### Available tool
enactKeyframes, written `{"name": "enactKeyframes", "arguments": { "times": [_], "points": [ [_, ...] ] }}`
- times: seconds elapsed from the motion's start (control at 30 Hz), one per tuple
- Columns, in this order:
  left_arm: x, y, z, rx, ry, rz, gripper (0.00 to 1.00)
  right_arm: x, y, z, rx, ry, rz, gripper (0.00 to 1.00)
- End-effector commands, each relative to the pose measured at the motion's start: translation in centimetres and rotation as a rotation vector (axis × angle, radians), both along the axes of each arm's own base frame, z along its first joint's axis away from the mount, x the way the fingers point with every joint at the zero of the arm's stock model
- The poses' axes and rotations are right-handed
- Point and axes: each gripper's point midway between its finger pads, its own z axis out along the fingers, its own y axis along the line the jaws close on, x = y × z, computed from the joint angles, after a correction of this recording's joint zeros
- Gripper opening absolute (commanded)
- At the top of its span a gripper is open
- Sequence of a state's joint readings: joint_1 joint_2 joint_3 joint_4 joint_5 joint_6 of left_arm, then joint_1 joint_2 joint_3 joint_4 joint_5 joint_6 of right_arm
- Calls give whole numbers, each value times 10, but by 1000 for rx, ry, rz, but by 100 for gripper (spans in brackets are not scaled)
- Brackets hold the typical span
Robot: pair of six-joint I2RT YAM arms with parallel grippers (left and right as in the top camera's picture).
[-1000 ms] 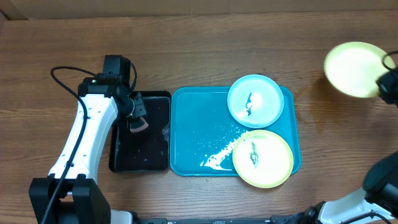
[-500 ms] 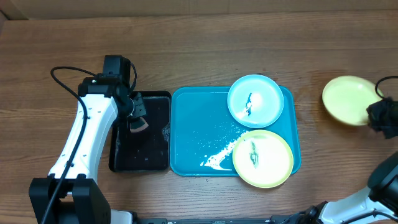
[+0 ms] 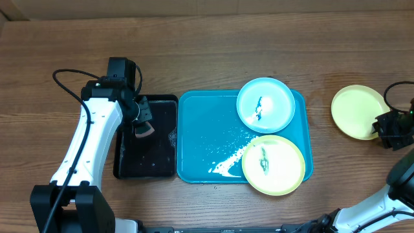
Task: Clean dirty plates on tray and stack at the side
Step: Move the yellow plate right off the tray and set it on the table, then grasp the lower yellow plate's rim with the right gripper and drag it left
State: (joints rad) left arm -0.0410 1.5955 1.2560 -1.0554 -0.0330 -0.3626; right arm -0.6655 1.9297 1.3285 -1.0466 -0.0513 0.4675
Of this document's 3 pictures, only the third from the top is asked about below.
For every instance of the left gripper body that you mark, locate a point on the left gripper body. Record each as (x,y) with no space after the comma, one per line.
(144,113)

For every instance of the teal plastic tray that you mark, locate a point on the teal plastic tray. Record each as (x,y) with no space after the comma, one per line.
(211,138)

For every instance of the green scrub sponge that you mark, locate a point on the green scrub sponge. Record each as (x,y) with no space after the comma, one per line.
(143,130)

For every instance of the yellow plate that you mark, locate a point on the yellow plate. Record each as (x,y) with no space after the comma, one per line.
(354,110)
(273,165)

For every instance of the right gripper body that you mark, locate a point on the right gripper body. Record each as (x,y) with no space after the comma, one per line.
(399,130)

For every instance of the black tray with water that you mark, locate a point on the black tray with water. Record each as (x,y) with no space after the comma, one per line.
(154,156)

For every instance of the light blue plate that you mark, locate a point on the light blue plate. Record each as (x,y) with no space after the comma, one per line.
(265,105)

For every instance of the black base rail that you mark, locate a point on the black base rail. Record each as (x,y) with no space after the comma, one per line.
(305,227)

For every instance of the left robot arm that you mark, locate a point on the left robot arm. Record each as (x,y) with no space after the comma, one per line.
(73,201)

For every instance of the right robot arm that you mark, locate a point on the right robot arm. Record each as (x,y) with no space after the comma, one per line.
(392,203)

